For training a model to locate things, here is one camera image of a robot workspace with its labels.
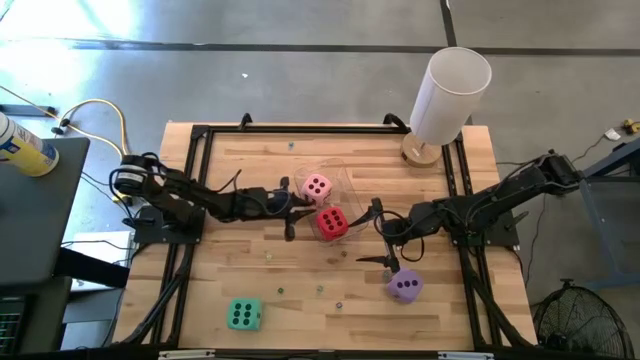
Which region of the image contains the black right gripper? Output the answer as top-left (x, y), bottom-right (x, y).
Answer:
top-left (348, 197), bottom-right (446, 274)

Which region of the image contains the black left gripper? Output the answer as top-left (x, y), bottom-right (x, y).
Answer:
top-left (247, 175), bottom-right (319, 242)

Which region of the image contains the large pink foam die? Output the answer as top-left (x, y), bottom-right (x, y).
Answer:
top-left (299, 172), bottom-right (334, 207)

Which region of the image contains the large red foam die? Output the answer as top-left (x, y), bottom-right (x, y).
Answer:
top-left (314, 206), bottom-right (350, 242)

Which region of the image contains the large purple foam die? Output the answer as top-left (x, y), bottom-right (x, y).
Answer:
top-left (386, 267), bottom-right (425, 305)

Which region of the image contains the large green foam die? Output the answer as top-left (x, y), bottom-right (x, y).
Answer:
top-left (226, 298), bottom-right (264, 332)

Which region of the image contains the clear plastic bin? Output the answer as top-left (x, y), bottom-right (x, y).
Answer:
top-left (293, 157), bottom-right (372, 245)

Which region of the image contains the table lamp with white shade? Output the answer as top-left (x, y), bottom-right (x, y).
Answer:
top-left (401, 46), bottom-right (494, 169)

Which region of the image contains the black floor fan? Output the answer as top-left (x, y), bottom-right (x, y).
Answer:
top-left (532, 278), bottom-right (636, 360)

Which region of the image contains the blue-grey metal stand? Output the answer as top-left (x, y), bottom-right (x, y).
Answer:
top-left (552, 137), bottom-right (640, 291)

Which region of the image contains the dark grey desk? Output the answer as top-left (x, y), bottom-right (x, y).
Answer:
top-left (0, 137), bottom-right (131, 359)

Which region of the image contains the yellow wipes canister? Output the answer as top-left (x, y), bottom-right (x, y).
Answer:
top-left (0, 112), bottom-right (60, 178)

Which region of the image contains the backlit keyboard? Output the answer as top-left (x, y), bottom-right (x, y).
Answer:
top-left (0, 297), bottom-right (25, 357)

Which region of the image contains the black metal table frame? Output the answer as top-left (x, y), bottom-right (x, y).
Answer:
top-left (112, 112), bottom-right (539, 351)

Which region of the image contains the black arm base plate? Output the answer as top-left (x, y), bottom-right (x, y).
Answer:
top-left (447, 207), bottom-right (521, 249)
top-left (133, 204), bottom-right (207, 246)

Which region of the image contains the yellow floor cable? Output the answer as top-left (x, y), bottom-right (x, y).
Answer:
top-left (0, 84), bottom-right (135, 204)

